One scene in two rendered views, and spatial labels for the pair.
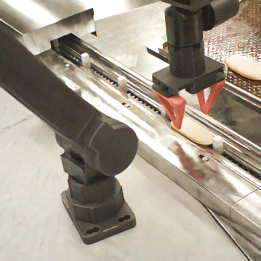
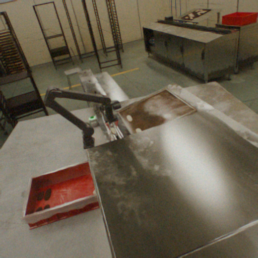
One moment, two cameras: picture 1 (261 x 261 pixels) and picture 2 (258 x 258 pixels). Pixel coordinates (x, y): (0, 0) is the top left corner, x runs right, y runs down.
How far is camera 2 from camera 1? 0.98 m
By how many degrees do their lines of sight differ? 16
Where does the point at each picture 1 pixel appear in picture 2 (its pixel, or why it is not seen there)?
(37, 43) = (95, 107)
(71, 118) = (79, 124)
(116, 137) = (88, 129)
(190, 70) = (109, 118)
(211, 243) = not seen: hidden behind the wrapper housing
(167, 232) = not seen: hidden behind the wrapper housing
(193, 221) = not seen: hidden behind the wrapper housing
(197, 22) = (109, 109)
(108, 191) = (88, 139)
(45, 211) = (80, 142)
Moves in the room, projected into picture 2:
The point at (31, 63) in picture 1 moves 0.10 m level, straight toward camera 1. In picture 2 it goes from (69, 114) to (65, 122)
